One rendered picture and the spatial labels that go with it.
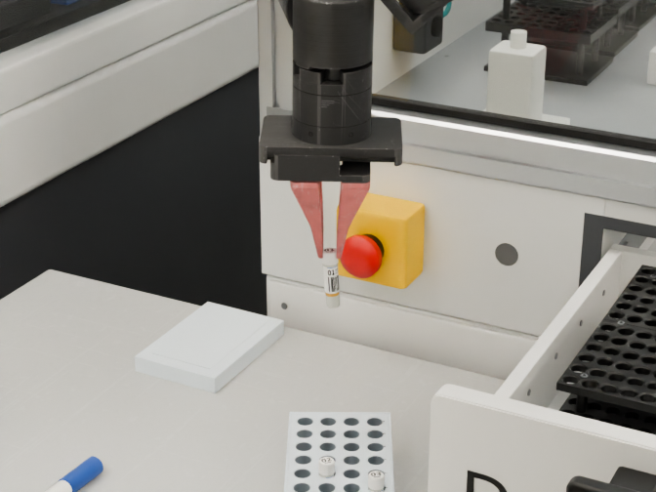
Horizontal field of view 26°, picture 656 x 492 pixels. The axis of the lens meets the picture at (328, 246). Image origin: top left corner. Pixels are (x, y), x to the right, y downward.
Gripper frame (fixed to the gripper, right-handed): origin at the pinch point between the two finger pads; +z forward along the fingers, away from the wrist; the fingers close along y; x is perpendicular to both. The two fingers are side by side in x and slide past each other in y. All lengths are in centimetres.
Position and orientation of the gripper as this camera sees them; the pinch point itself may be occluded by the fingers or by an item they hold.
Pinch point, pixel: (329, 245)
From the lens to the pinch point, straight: 107.0
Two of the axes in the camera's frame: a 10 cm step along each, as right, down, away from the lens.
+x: -0.2, 4.3, -9.0
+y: -10.0, -0.2, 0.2
